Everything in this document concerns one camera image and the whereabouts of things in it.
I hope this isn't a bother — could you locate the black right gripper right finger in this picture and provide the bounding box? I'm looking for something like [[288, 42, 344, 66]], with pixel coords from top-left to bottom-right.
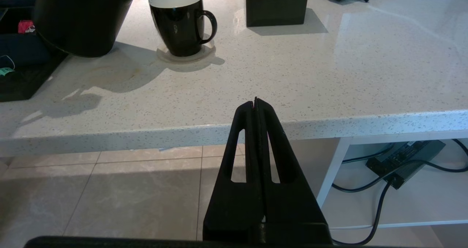
[[255, 97, 332, 243]]

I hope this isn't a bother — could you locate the black mug white inside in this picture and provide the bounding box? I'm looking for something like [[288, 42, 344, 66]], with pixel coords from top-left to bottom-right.
[[149, 0, 218, 57]]

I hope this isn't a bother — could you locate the black power adapter brick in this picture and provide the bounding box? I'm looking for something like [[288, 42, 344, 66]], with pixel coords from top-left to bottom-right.
[[366, 140, 446, 190]]

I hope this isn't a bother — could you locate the black adapter cable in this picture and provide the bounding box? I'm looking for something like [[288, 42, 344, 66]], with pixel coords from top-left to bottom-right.
[[331, 138, 468, 247]]

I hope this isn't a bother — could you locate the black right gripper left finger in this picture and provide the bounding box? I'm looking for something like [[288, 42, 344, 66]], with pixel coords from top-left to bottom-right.
[[203, 101, 264, 242]]

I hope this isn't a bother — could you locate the red instant coffee sachet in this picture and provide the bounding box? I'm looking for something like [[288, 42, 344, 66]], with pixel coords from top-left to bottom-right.
[[18, 20, 36, 34]]

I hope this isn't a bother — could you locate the black electric kettle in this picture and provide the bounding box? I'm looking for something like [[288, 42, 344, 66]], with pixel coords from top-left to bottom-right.
[[32, 0, 145, 57]]

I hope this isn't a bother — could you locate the round clear coaster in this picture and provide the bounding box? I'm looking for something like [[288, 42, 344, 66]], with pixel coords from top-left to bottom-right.
[[156, 45, 216, 63]]

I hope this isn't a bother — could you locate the black rectangular serving tray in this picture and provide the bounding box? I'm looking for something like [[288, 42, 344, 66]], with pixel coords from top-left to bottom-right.
[[0, 7, 68, 103]]

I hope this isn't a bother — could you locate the white counter support frame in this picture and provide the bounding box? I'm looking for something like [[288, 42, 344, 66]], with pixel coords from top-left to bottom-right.
[[316, 129, 468, 229]]

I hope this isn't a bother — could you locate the black tissue box white lid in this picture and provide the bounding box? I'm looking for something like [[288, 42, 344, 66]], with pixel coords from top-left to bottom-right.
[[245, 0, 310, 27]]

